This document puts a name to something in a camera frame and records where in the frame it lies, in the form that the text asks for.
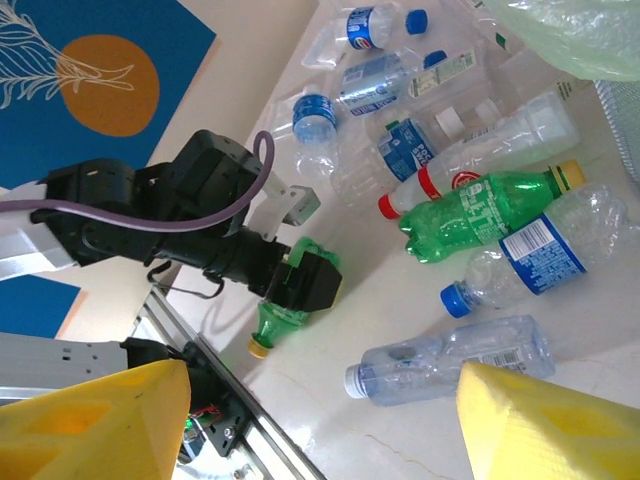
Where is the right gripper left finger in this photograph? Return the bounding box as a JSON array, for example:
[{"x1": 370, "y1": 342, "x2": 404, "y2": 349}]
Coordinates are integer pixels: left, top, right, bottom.
[{"x1": 0, "y1": 359, "x2": 192, "y2": 480}]

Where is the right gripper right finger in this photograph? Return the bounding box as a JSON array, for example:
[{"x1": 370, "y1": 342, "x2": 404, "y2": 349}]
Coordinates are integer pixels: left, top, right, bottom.
[{"x1": 456, "y1": 360, "x2": 640, "y2": 480}]

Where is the green plastic bottle yellow cap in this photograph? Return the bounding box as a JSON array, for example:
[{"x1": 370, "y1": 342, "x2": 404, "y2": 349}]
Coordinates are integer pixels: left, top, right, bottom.
[
  {"x1": 248, "y1": 236, "x2": 342, "y2": 361},
  {"x1": 397, "y1": 158, "x2": 587, "y2": 265}
]

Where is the square clear bottle white cap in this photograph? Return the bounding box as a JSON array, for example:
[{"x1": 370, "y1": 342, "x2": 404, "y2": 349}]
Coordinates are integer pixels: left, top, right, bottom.
[{"x1": 343, "y1": 313, "x2": 557, "y2": 407}]

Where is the small clear bottle green cap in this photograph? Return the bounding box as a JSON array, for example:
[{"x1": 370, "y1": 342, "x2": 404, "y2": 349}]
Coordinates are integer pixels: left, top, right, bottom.
[{"x1": 357, "y1": 115, "x2": 403, "y2": 149}]

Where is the clear bottle blue barcode label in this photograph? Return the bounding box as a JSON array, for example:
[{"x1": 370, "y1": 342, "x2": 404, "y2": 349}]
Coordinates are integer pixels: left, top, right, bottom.
[{"x1": 438, "y1": 182, "x2": 630, "y2": 320}]

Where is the clear Pepsi bottle blue cap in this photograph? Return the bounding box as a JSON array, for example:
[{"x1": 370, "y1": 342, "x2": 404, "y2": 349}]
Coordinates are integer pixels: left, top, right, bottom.
[{"x1": 313, "y1": 1, "x2": 430, "y2": 57}]

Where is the clear bottle green white label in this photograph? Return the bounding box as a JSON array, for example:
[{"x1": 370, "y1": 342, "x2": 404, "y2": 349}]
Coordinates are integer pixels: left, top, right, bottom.
[{"x1": 405, "y1": 47, "x2": 507, "y2": 104}]

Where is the white bottle red cap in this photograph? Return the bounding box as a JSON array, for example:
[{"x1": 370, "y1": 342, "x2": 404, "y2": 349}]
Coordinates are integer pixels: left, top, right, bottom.
[{"x1": 377, "y1": 91, "x2": 582, "y2": 221}]

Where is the small clear bottle green label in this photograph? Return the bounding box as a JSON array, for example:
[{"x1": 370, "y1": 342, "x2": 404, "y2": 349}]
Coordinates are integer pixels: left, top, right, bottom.
[{"x1": 439, "y1": 0, "x2": 516, "y2": 51}]

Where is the white left camera bracket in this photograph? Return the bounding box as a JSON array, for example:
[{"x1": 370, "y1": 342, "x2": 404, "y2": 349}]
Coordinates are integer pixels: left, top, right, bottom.
[{"x1": 248, "y1": 169, "x2": 292, "y2": 242}]

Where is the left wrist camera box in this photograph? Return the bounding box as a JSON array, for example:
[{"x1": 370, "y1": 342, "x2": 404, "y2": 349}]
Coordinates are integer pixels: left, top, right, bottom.
[{"x1": 286, "y1": 184, "x2": 322, "y2": 227}]

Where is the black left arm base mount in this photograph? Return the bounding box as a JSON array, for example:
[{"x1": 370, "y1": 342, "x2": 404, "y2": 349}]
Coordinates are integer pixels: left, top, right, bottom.
[{"x1": 184, "y1": 367, "x2": 254, "y2": 459}]

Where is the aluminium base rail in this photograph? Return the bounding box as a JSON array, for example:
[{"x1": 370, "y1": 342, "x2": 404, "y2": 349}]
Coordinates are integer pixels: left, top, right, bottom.
[{"x1": 134, "y1": 287, "x2": 326, "y2": 480}]

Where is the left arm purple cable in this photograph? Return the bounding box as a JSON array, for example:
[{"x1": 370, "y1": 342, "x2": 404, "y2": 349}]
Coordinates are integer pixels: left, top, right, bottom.
[{"x1": 0, "y1": 129, "x2": 275, "y2": 235}]

